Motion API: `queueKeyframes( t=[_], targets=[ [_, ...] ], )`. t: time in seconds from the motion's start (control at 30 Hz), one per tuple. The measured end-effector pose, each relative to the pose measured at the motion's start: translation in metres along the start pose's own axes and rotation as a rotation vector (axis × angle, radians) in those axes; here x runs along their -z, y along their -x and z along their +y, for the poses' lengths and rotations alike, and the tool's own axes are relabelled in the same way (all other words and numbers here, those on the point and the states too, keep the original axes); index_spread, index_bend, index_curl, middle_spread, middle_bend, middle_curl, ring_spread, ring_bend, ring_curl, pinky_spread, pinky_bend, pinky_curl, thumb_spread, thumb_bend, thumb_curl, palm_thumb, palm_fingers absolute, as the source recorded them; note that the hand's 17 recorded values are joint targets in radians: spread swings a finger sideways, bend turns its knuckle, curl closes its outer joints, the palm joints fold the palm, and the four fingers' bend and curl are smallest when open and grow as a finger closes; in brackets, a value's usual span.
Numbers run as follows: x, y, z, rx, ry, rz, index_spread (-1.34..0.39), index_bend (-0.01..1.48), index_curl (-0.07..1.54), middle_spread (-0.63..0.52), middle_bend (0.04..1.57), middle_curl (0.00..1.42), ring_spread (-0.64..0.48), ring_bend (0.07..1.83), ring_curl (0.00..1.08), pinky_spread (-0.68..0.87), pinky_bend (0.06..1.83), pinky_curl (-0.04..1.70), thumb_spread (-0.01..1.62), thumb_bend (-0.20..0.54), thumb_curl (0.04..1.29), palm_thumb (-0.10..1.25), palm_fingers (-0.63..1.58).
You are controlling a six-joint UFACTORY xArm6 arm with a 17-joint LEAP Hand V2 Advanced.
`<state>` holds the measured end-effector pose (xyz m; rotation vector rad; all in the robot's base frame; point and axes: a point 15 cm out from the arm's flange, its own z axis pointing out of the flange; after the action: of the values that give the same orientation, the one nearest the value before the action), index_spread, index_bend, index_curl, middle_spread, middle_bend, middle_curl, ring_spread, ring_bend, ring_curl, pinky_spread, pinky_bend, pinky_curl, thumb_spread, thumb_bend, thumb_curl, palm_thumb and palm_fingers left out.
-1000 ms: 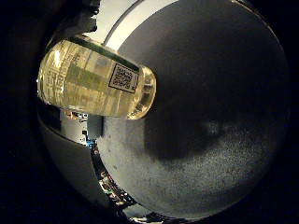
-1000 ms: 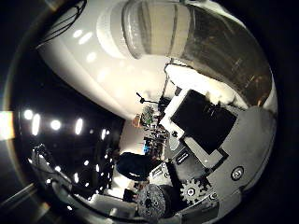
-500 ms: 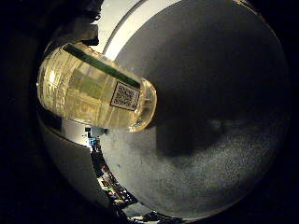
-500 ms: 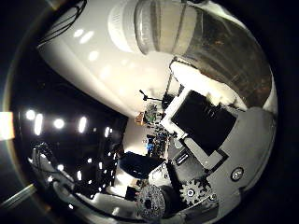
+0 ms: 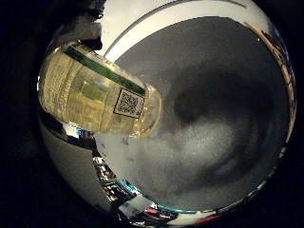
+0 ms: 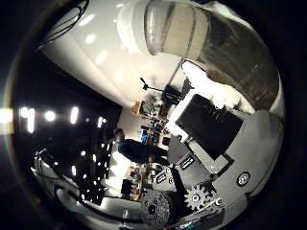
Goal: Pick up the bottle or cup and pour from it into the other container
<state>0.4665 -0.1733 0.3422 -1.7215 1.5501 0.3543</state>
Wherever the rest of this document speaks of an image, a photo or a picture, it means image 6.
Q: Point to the person in dark blue shirt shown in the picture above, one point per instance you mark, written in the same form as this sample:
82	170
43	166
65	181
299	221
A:
137	150

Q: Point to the green potted plant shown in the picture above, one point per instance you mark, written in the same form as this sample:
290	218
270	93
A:
149	103

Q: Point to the black tripod stand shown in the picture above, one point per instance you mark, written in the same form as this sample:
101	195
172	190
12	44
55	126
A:
150	85

